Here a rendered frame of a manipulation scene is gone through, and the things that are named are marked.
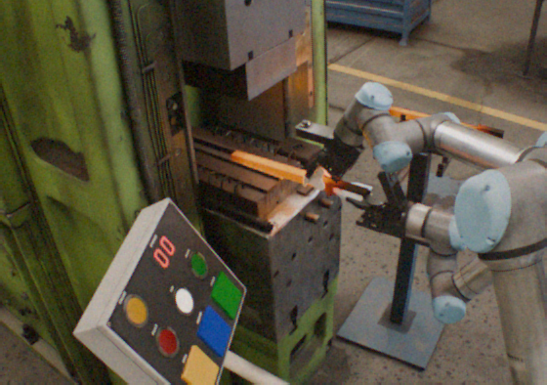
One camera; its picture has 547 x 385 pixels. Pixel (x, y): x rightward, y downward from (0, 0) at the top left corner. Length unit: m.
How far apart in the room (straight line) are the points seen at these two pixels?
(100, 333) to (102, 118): 0.46
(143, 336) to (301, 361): 1.21
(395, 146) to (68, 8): 0.71
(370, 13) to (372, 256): 3.01
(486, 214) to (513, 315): 0.17
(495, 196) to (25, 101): 1.14
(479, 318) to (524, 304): 1.63
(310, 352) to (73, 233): 0.98
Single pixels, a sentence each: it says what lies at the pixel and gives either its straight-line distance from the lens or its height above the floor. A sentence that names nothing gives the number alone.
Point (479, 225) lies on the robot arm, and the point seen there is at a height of 1.32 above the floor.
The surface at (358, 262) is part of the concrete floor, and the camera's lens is 2.67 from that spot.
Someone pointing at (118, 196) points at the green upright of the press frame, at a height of 1.14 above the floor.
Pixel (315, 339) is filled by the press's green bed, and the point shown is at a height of 0.16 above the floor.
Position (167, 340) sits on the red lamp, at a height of 1.09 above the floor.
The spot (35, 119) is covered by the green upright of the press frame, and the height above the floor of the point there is 1.22.
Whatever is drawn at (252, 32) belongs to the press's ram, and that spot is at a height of 1.43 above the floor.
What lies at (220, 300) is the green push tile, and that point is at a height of 1.02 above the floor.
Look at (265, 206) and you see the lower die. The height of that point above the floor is 0.95.
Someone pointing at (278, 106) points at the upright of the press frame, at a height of 1.05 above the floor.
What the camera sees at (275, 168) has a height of 1.02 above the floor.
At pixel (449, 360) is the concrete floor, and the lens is 2.33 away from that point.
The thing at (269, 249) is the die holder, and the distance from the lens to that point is 1.44.
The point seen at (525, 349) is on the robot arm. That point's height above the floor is 1.16.
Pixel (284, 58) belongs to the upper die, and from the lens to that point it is 1.35.
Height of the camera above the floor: 1.84
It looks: 35 degrees down
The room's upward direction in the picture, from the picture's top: 4 degrees counter-clockwise
